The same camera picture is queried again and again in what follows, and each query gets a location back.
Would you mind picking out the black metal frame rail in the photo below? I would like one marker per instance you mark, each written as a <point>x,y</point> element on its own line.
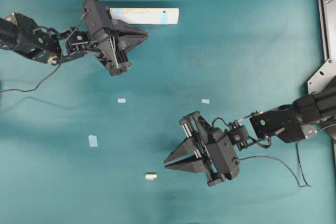
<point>327,26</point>

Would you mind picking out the short wooden rod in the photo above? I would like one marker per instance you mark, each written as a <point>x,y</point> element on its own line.
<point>151,175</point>

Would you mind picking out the blue tape marker left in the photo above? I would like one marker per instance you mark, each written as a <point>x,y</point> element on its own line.
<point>93,141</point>

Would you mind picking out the grey metal mounting plate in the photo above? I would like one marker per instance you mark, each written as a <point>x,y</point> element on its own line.
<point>322,77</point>

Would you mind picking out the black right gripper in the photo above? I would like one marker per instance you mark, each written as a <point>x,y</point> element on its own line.
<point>214,155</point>

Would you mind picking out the white wooden board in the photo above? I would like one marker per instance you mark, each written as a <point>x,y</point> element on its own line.
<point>146,16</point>

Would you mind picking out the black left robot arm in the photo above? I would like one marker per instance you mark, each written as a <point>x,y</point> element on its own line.
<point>23,36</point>

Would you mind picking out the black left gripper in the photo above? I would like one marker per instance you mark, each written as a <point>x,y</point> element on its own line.
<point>108,37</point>

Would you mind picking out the blue tape marker centre-left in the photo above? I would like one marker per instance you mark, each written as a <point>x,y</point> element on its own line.
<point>121,100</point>

